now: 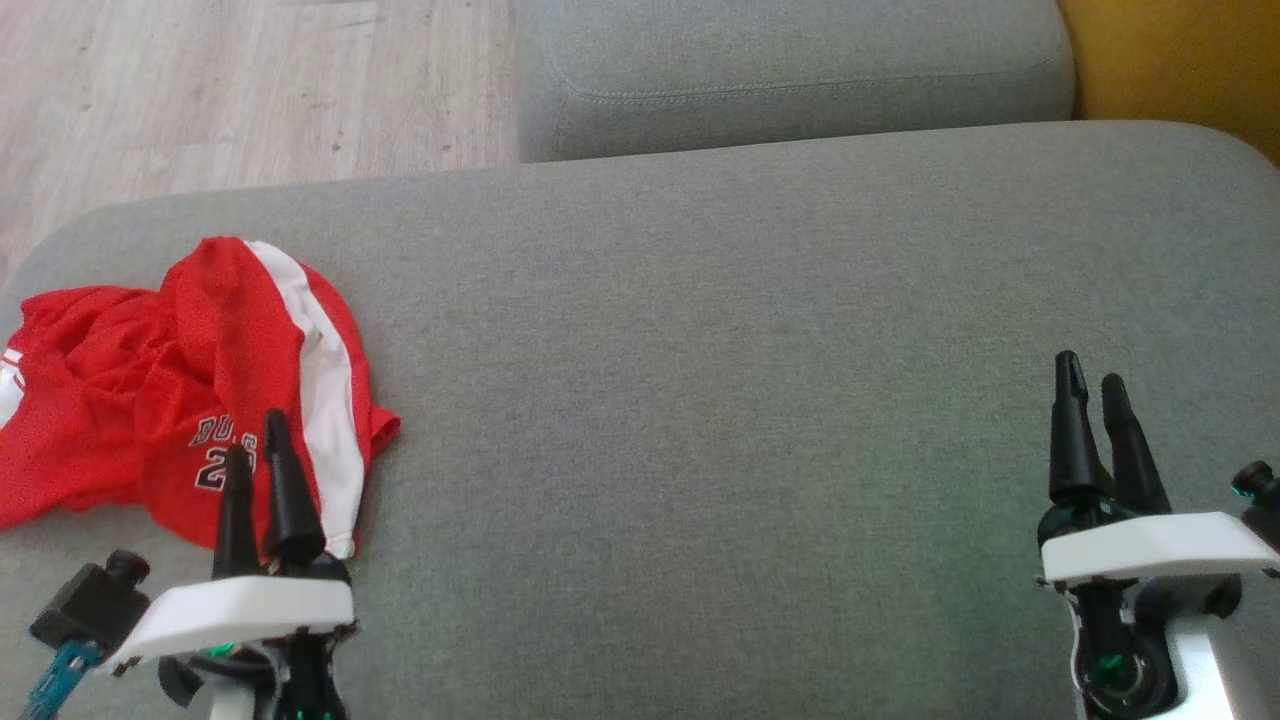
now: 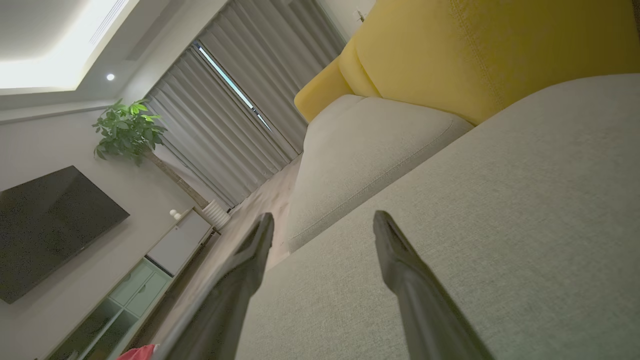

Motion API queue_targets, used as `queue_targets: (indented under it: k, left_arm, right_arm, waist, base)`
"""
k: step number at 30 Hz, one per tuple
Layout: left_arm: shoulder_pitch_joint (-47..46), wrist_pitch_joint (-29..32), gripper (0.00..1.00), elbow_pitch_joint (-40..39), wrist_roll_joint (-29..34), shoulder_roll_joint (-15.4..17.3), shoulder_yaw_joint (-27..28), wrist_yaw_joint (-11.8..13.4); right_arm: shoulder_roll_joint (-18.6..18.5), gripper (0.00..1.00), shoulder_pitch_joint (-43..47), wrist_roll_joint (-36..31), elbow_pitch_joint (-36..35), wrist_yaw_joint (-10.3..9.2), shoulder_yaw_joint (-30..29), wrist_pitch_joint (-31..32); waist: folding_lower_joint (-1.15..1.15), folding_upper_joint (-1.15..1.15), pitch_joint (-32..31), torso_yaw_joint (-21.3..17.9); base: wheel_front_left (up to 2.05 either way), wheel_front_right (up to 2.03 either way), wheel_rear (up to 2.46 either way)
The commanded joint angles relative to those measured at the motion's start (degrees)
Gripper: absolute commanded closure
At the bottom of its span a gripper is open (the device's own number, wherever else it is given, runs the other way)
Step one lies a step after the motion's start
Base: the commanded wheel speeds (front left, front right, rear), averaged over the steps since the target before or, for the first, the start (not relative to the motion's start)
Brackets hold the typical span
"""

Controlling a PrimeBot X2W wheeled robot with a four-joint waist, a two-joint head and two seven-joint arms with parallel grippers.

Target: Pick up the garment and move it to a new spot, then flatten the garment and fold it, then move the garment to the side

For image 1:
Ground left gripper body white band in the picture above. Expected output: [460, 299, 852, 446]
[105, 555, 357, 720]

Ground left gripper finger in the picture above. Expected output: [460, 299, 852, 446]
[262, 408, 327, 563]
[212, 445, 263, 581]

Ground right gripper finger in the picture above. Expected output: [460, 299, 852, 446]
[1048, 350, 1113, 506]
[1100, 373, 1173, 517]

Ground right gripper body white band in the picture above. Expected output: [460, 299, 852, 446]
[1035, 497, 1280, 720]

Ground red basketball shorts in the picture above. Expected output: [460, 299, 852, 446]
[140, 237, 401, 561]

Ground grey sofa cushion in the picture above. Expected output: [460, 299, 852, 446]
[0, 120, 1280, 720]

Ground yellow sofa back cushion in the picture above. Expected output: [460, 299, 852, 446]
[1058, 0, 1280, 166]

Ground grey back cushion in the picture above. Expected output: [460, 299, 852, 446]
[515, 0, 1076, 164]

